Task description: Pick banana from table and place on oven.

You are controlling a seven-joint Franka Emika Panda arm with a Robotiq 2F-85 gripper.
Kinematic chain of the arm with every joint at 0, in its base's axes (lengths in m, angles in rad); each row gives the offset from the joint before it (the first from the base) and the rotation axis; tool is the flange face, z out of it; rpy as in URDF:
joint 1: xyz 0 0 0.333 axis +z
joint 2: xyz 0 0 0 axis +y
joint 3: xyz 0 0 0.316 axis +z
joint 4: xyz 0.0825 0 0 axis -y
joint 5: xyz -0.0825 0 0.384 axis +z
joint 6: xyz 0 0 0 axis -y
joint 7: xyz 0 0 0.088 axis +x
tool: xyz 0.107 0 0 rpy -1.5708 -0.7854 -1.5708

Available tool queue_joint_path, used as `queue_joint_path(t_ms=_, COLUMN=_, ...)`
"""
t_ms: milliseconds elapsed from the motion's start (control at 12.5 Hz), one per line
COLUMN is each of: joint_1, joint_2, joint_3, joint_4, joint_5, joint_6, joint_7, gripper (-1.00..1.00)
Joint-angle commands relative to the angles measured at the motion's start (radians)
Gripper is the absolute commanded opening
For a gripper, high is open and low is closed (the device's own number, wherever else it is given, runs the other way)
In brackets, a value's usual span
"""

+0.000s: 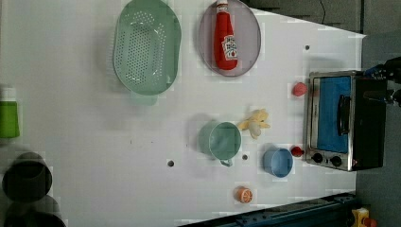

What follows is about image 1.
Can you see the green bottle white cap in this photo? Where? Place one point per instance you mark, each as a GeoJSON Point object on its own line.
{"type": "Point", "coordinates": [9, 121]}

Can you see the pink toy strawberry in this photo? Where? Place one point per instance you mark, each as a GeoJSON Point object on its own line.
{"type": "Point", "coordinates": [299, 89]}

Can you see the green perforated colander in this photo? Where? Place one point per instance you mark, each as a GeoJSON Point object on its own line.
{"type": "Point", "coordinates": [146, 47]}

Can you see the red ketchup bottle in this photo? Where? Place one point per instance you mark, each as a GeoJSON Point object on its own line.
{"type": "Point", "coordinates": [225, 50]}

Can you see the black cylinder upper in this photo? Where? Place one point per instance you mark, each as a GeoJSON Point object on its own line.
{"type": "Point", "coordinates": [28, 179]}

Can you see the green mug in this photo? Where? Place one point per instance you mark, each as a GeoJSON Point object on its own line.
{"type": "Point", "coordinates": [221, 140]}

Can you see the black cylinder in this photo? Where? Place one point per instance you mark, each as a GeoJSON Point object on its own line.
{"type": "Point", "coordinates": [42, 213]}
{"type": "Point", "coordinates": [28, 179]}

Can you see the orange slice toy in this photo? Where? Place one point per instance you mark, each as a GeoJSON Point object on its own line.
{"type": "Point", "coordinates": [243, 194]}

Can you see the black cylinder lower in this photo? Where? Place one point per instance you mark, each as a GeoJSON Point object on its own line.
{"type": "Point", "coordinates": [42, 213]}

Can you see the red toy strawberry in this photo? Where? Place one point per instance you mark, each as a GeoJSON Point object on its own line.
{"type": "Point", "coordinates": [297, 152]}

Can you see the grey round plate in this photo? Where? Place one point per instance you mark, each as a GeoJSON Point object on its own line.
{"type": "Point", "coordinates": [247, 37]}

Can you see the blue cup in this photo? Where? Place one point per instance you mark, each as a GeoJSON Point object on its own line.
{"type": "Point", "coordinates": [278, 162]}

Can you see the blue metal frame rail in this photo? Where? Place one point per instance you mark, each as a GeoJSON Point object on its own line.
{"type": "Point", "coordinates": [330, 211]}

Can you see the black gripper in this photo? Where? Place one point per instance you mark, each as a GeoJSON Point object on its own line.
{"type": "Point", "coordinates": [390, 70]}

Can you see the silver black toaster oven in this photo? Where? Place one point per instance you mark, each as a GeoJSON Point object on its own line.
{"type": "Point", "coordinates": [345, 125]}

